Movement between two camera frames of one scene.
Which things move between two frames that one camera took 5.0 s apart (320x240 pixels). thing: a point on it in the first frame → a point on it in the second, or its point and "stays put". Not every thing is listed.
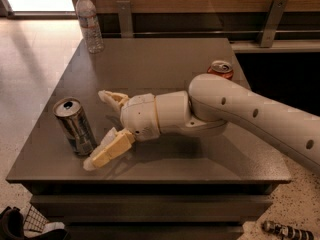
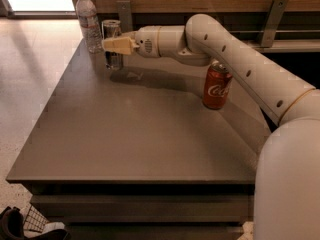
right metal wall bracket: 274,18 stays put
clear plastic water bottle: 89,22 stays put
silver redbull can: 73,120 → 111,29
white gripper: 139,115 → 146,44
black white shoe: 30,225 stays put
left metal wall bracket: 125,18 stays put
